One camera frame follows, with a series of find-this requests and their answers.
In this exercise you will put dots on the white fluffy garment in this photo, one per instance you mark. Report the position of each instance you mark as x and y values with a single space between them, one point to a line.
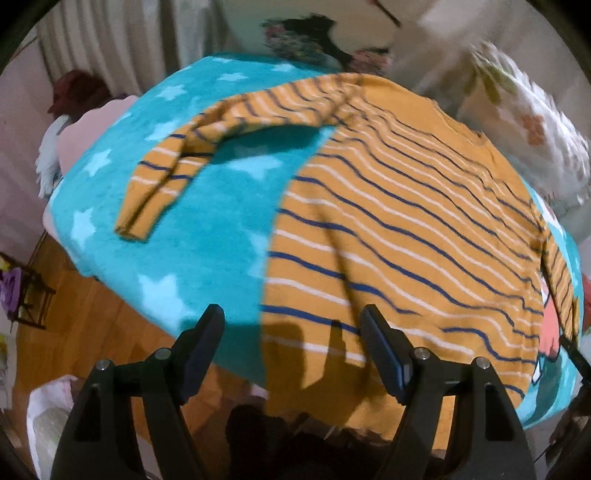
47 163

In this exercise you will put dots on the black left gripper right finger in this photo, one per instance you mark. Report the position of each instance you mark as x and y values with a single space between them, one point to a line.
458 420

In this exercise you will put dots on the beige curtain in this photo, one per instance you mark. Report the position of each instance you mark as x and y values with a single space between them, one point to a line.
131 45

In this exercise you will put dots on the purple bag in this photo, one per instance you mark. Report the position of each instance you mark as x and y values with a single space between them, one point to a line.
10 291

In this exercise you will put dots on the turquoise star cartoon blanket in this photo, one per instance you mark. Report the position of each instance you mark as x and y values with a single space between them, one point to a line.
211 244

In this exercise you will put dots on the white crane print pillow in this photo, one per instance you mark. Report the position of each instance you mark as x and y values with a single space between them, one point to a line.
308 39

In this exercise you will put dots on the pink chair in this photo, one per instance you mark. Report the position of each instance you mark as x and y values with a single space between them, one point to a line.
79 136

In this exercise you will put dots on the black wire rack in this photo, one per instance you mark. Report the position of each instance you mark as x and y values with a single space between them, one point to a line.
35 296

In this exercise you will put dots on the white floral pillow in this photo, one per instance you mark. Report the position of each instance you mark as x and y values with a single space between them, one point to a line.
524 124

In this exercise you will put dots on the dark red cap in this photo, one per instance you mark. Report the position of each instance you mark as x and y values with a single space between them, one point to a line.
77 92

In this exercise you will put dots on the white plastic bag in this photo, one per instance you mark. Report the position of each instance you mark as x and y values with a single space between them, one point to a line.
47 413

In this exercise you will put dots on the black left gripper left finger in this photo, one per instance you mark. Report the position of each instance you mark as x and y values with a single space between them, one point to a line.
99 438

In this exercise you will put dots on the orange striped knit sweater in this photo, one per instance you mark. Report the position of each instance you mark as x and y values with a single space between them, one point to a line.
403 208

